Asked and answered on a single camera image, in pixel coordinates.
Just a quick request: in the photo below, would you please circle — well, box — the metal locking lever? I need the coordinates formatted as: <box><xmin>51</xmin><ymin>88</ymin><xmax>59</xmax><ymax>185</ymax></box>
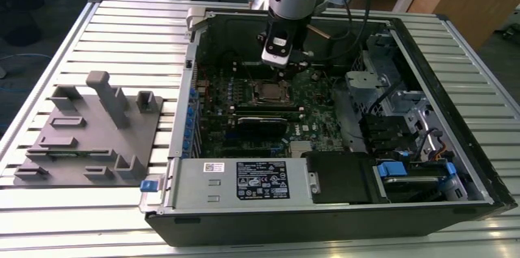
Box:
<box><xmin>240</xmin><ymin>58</ymin><xmax>256</xmax><ymax>85</ymax></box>

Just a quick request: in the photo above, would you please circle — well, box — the silver CPU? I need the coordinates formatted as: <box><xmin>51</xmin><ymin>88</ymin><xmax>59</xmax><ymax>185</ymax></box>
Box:
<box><xmin>260</xmin><ymin>84</ymin><xmax>285</xmax><ymax>99</ymax></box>

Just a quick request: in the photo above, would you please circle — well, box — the metal socket cover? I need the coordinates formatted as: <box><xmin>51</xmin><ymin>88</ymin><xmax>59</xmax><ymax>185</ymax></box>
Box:
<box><xmin>252</xmin><ymin>80</ymin><xmax>296</xmax><ymax>105</ymax></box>

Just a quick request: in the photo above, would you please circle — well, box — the silver metal drive cage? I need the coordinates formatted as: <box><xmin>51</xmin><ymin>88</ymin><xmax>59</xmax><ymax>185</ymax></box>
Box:
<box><xmin>344</xmin><ymin>33</ymin><xmax>436</xmax><ymax>153</ymax></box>

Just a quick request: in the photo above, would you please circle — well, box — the green motherboard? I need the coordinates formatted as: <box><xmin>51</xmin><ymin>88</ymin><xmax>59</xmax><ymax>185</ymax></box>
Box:
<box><xmin>194</xmin><ymin>66</ymin><xmax>355</xmax><ymax>160</ymax></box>

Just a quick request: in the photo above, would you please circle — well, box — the black graphics card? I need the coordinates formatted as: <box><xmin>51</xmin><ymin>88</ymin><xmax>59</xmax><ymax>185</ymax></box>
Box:
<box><xmin>235</xmin><ymin>114</ymin><xmax>291</xmax><ymax>144</ymax></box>

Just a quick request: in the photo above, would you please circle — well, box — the silver heatsink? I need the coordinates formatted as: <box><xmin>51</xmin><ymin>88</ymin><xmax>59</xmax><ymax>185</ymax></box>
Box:
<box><xmin>289</xmin><ymin>141</ymin><xmax>315</xmax><ymax>153</ymax></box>

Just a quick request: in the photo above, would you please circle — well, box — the grey power supply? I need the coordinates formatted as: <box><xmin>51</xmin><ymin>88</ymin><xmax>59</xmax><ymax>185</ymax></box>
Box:
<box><xmin>162</xmin><ymin>157</ymin><xmax>319</xmax><ymax>210</ymax></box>

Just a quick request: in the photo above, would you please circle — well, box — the grey parts rack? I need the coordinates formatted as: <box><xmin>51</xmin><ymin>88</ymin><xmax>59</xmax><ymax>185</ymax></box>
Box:
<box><xmin>13</xmin><ymin>71</ymin><xmax>166</xmax><ymax>187</ymax></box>

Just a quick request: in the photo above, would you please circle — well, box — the hard disk drive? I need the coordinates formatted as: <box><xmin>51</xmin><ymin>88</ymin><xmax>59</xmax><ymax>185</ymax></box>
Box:
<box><xmin>382</xmin><ymin>175</ymin><xmax>444</xmax><ymax>203</ymax></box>

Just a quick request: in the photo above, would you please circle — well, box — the blue plastic latch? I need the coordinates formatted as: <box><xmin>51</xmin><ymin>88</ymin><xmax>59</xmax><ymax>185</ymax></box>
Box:
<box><xmin>138</xmin><ymin>180</ymin><xmax>158</xmax><ymax>194</ymax></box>

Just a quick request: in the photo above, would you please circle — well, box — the black PC case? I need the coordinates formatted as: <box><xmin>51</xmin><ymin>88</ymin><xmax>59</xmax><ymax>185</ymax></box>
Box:
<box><xmin>138</xmin><ymin>7</ymin><xmax>519</xmax><ymax>248</ymax></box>

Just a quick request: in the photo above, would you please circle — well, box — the black office chair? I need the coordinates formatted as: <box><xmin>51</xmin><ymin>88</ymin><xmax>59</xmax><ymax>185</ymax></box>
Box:
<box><xmin>0</xmin><ymin>0</ymin><xmax>49</xmax><ymax>47</ymax></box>

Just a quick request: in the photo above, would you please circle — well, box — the green RAM stick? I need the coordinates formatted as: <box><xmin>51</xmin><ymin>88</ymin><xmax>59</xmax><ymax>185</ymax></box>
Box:
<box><xmin>47</xmin><ymin>150</ymin><xmax>93</xmax><ymax>159</ymax></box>

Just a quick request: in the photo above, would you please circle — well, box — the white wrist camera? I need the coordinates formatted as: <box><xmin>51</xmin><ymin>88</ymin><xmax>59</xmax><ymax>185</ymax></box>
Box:
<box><xmin>261</xmin><ymin>37</ymin><xmax>293</xmax><ymax>67</ymax></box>

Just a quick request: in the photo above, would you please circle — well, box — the black plastic bracket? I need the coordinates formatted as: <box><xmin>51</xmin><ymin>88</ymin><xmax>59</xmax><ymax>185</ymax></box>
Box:
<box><xmin>362</xmin><ymin>114</ymin><xmax>412</xmax><ymax>153</ymax></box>

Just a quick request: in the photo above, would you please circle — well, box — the coloured wire bundle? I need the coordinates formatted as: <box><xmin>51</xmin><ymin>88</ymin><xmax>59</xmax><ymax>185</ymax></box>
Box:
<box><xmin>431</xmin><ymin>144</ymin><xmax>455</xmax><ymax>161</ymax></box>

